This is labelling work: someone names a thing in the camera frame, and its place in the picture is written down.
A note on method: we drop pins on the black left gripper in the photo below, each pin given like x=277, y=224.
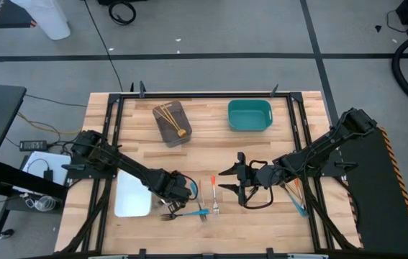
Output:
x=171, y=185

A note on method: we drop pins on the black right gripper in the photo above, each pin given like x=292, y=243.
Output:
x=261, y=177

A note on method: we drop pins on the white plastic bin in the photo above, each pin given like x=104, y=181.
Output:
x=131, y=198

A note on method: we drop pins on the gold fork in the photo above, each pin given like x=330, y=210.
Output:
x=173, y=116
x=170, y=117
x=167, y=120

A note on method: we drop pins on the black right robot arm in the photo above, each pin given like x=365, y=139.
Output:
x=318, y=151

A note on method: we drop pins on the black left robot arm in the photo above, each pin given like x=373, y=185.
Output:
x=124, y=163

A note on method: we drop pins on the black table clamp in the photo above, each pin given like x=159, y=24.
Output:
x=270, y=253
x=273, y=91
x=142, y=253
x=142, y=90

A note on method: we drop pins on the teal plastic bin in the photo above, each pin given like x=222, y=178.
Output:
x=250, y=120

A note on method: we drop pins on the clear grey plastic bin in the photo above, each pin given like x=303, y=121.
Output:
x=164, y=133

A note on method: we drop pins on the small black adapter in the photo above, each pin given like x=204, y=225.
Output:
x=48, y=175

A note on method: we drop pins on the black hazard-striped floor mat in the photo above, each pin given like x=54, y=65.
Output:
x=380, y=201
x=9, y=16

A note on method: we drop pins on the black power brick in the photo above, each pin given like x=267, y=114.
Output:
x=32, y=145

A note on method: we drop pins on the black caster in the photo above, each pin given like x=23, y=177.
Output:
x=5, y=234

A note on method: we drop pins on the white lined trash bin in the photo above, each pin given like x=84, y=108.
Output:
x=52, y=21

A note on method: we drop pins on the black aluminium table frame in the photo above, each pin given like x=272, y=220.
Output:
x=203, y=95

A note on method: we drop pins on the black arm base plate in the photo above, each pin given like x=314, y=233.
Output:
x=92, y=175
x=344, y=167

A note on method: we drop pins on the black desk base frame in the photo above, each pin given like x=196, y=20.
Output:
x=27, y=180

